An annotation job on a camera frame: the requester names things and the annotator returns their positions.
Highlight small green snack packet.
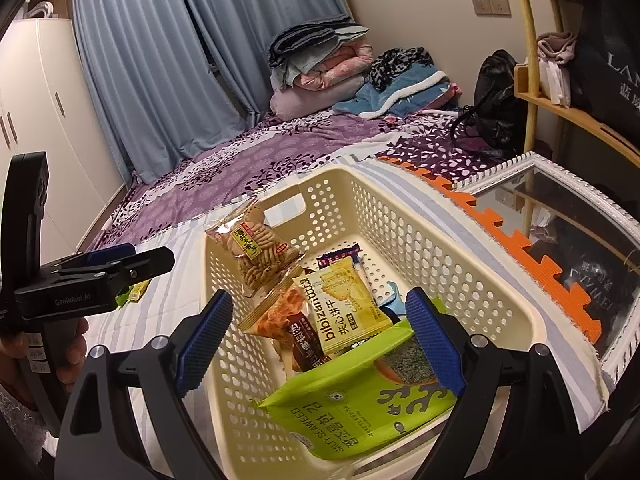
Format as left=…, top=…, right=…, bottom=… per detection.
left=116, top=280, right=150, bottom=307

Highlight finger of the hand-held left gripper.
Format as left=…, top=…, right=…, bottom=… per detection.
left=52, top=242, right=137, bottom=268
left=107, top=246, right=176, bottom=297

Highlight large green seaweed packet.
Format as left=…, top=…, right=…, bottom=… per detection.
left=260, top=297, right=458, bottom=461

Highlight pink floral quilt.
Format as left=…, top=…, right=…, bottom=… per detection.
left=295, top=44, right=375, bottom=92

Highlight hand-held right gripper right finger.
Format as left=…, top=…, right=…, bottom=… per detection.
left=405, top=287, right=586, bottom=480

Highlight orange packet with brown label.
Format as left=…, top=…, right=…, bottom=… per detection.
left=237, top=280, right=333, bottom=373

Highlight yellow biscuit packet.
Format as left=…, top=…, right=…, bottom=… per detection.
left=291, top=257, right=393, bottom=358

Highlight light blue snack packet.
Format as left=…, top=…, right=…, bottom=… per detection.
left=377, top=282, right=408, bottom=321

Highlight lilac quilt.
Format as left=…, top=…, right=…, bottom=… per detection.
left=270, top=75, right=373, bottom=120

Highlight orange foam mat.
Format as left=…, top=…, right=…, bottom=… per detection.
left=377, top=154, right=603, bottom=343

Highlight white folded cloth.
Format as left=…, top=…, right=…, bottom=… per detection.
left=537, top=57, right=573, bottom=108

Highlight white framed mirror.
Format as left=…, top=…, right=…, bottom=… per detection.
left=452, top=151, right=640, bottom=386

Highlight clear cookie packet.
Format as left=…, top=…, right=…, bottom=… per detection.
left=205, top=199, right=305, bottom=293

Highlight leopard print cloth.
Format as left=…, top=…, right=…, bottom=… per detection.
left=369, top=47, right=435, bottom=92

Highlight mauve folded cloth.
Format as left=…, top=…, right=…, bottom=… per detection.
left=536, top=31, right=578, bottom=66

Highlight black bag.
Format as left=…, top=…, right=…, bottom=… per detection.
left=450, top=49, right=528, bottom=161

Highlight curved wooden shelf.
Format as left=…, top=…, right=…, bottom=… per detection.
left=490, top=0, right=640, bottom=171

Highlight person's left hand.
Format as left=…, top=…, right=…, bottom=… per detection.
left=0, top=317, right=91, bottom=386

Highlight purple floral bedsheet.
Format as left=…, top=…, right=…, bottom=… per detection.
left=100, top=107, right=506, bottom=251

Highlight pale green folded blanket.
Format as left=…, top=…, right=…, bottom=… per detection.
left=277, top=42, right=346, bottom=86

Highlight white wardrobe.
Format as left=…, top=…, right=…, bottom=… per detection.
left=0, top=17, right=126, bottom=261

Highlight blue fleece garment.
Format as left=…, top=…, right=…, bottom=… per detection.
left=332, top=62, right=463, bottom=120

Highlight dark grey folded blanket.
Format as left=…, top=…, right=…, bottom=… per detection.
left=269, top=15, right=371, bottom=68

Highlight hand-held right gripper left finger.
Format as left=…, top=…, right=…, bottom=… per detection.
left=54, top=289, right=235, bottom=480

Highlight blue and white snack packet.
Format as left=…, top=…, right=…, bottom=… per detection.
left=316, top=242, right=362, bottom=281

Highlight dark shopping bag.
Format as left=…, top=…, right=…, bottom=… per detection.
left=570, top=0, right=640, bottom=141

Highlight cream perforated plastic basket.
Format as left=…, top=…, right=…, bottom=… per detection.
left=202, top=162, right=551, bottom=480

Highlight white clothes hangers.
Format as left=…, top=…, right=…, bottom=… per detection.
left=20, top=0, right=53, bottom=21

